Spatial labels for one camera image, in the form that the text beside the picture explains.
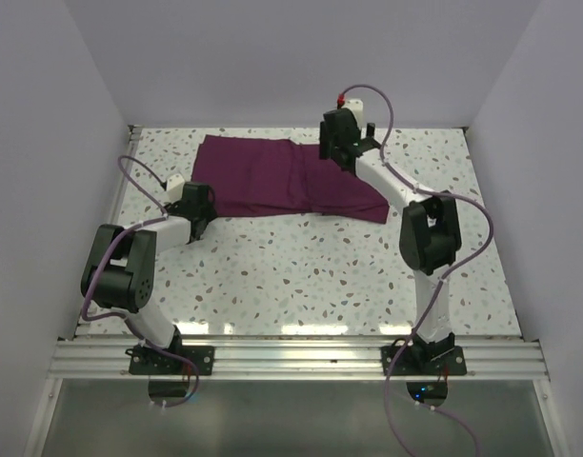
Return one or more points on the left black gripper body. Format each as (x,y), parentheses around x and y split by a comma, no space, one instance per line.
(209,214)

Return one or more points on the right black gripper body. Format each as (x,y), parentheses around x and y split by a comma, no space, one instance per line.
(324,143)

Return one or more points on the purple cloth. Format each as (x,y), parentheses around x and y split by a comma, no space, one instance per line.
(264,177)

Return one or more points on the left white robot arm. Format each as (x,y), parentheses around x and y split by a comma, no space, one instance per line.
(118,279)

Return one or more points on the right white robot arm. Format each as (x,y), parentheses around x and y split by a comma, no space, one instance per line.
(429,236)

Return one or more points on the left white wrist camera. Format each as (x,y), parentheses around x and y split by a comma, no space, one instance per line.
(174,186)

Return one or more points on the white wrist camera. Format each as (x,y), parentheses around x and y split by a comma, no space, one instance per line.
(356,107)
(174,186)

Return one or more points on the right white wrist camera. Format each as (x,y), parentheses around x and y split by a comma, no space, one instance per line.
(356,107)

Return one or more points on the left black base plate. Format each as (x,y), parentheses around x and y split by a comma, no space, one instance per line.
(188,360)

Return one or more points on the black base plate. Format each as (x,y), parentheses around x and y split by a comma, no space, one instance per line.
(188,360)
(411,363)

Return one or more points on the aluminium front rail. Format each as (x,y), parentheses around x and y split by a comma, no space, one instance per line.
(297,359)

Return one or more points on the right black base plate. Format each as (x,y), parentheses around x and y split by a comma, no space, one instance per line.
(411,363)

